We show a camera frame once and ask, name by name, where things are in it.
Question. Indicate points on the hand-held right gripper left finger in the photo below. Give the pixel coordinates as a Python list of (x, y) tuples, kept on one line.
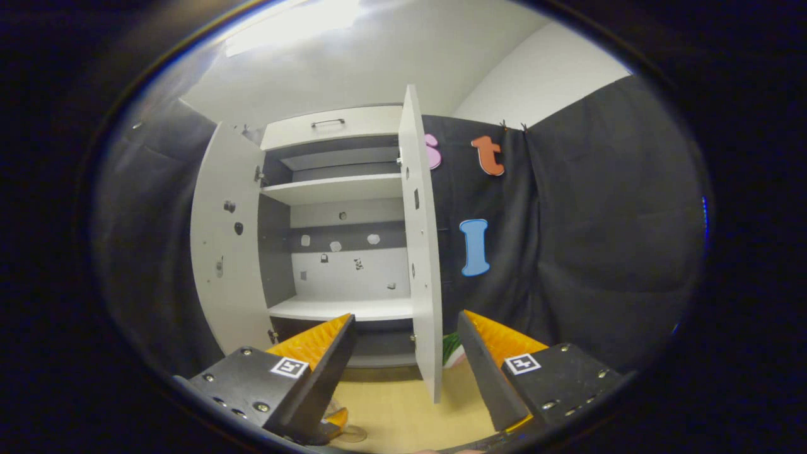
[(328, 378)]

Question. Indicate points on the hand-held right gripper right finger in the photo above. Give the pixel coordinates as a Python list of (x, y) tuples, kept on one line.
[(482, 378)]

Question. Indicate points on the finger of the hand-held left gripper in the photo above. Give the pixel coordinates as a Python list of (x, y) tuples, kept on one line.
[(337, 417)]

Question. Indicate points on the round tan coaster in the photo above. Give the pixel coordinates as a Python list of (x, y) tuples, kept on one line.
[(356, 434)]

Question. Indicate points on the white cabinet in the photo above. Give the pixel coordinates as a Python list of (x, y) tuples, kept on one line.
[(353, 277)]

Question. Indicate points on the white cabinet door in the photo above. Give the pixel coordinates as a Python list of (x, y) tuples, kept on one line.
[(421, 252), (220, 296)]

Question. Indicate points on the white cabinet base shelf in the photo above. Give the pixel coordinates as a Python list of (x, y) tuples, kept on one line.
[(340, 309)]

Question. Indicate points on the grey cabinet shelf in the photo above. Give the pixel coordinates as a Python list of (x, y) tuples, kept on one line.
[(340, 157)]

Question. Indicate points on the green white striped object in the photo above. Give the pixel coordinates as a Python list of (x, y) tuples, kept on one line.
[(454, 350)]

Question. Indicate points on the black backdrop cloth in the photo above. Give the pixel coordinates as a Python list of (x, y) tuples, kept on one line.
[(599, 221)]

